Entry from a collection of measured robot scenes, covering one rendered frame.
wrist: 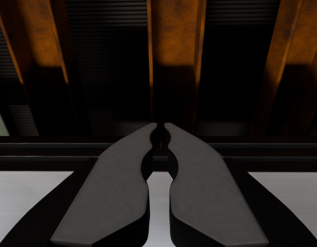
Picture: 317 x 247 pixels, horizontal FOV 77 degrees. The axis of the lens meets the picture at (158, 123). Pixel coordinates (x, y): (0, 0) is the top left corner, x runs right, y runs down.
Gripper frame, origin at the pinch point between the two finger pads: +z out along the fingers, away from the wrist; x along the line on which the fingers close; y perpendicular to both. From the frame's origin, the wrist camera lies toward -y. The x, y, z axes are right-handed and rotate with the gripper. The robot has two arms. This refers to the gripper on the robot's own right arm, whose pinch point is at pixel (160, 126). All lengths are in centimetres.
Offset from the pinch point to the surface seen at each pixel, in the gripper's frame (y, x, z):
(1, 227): 19.1, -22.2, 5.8
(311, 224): 17.9, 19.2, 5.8
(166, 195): 12.7, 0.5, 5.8
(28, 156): 8.3, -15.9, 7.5
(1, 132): 56, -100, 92
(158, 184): 10.8, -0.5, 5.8
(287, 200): 13.4, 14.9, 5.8
